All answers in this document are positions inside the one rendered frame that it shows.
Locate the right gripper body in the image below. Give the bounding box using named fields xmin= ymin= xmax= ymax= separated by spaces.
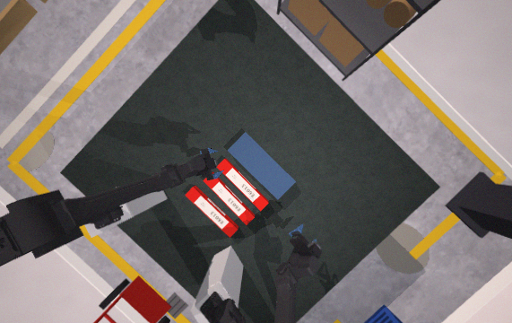
xmin=290 ymin=231 xmax=308 ymax=256

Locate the blue rectangular platform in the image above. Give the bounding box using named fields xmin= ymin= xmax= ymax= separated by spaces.
xmin=228 ymin=132 xmax=296 ymax=200

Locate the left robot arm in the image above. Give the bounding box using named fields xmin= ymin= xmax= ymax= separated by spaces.
xmin=0 ymin=156 xmax=218 ymax=266

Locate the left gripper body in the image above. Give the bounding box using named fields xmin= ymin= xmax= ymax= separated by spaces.
xmin=197 ymin=148 xmax=214 ymax=180

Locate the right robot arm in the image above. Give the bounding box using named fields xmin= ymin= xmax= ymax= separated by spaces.
xmin=200 ymin=241 xmax=322 ymax=323

